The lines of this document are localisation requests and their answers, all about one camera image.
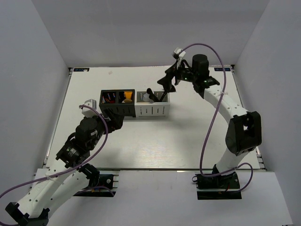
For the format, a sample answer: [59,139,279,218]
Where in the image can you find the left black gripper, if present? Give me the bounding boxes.
[88,107,124,150]

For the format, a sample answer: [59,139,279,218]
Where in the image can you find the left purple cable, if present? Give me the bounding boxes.
[0,105,110,226]

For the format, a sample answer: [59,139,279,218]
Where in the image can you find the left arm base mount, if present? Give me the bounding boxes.
[74,170,119,197]

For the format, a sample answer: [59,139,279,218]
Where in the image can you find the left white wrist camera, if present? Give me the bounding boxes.
[79,99,97,118]

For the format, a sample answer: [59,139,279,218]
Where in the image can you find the purple cable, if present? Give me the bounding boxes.
[0,105,110,226]
[181,43,254,193]

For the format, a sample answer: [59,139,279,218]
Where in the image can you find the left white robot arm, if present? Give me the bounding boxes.
[5,105,124,226]

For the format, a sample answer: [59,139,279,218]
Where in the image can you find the blue table label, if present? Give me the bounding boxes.
[73,68,90,72]
[214,67,231,72]

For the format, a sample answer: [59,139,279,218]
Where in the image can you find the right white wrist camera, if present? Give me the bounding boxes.
[172,48,186,66]

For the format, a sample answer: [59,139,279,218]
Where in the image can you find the white oval bottle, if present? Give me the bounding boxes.
[122,98,132,104]

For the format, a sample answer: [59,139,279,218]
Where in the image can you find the right blue table label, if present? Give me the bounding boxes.
[214,67,231,72]

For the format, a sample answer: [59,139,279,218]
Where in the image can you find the black slotted organizer box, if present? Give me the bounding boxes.
[99,89,136,117]

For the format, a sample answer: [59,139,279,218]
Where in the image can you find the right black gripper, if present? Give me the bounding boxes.
[158,60,198,90]

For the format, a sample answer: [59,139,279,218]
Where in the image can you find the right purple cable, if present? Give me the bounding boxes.
[181,43,254,193]

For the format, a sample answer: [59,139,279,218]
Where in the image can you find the orange cream tube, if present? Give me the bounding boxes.
[124,91,133,99]

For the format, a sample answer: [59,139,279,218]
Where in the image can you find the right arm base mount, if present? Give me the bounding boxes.
[192,172,242,200]

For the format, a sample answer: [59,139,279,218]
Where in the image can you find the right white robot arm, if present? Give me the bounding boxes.
[157,53,262,188]

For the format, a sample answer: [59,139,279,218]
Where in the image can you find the left blue table label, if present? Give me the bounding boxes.
[73,68,90,72]

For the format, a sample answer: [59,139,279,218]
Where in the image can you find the clear plastic bottle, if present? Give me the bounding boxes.
[143,93,152,103]

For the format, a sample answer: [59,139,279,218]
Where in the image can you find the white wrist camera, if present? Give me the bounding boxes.
[172,48,186,66]
[79,99,97,118]

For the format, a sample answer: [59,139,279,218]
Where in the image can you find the white slotted organizer box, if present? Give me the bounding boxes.
[135,91,170,117]

